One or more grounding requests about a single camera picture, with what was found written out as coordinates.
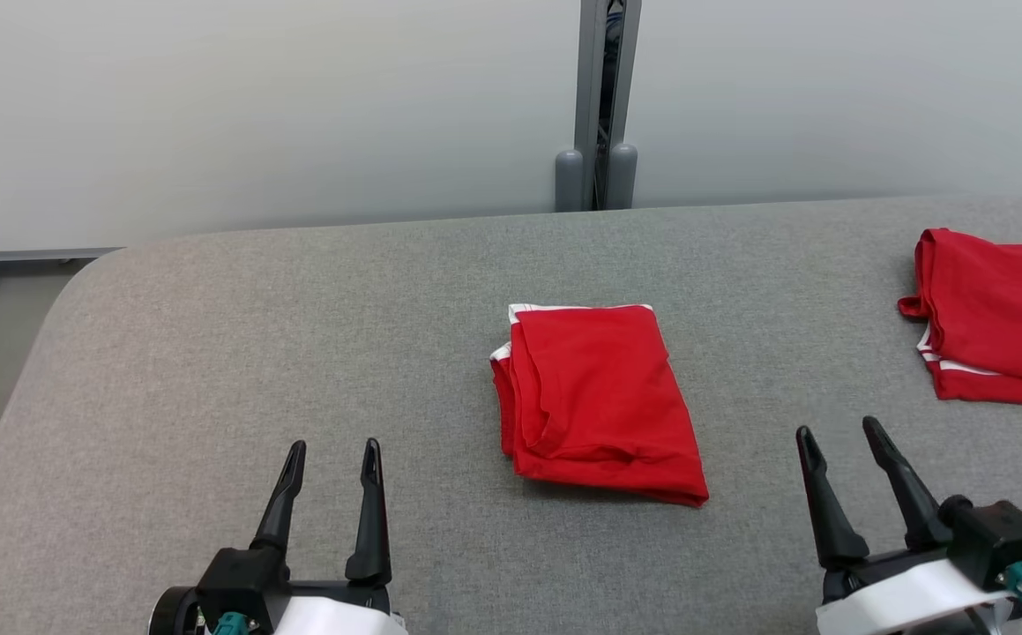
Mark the grey partition post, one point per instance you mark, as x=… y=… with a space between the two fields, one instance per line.
x=587 y=88

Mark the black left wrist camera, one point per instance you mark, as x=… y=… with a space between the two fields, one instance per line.
x=242 y=578

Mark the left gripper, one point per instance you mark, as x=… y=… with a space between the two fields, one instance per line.
x=334 y=617

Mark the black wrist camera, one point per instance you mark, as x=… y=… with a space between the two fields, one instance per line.
x=242 y=578
x=1000 y=538

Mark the red jersey with white trim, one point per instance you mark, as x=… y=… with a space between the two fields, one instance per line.
x=1004 y=317

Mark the red shorts with white panel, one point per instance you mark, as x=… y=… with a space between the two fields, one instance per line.
x=599 y=397

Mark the grey partition base rail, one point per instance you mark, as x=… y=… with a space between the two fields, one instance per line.
x=43 y=256

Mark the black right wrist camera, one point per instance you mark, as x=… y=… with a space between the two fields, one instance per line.
x=1000 y=538

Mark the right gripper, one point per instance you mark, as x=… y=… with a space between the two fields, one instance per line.
x=898 y=595

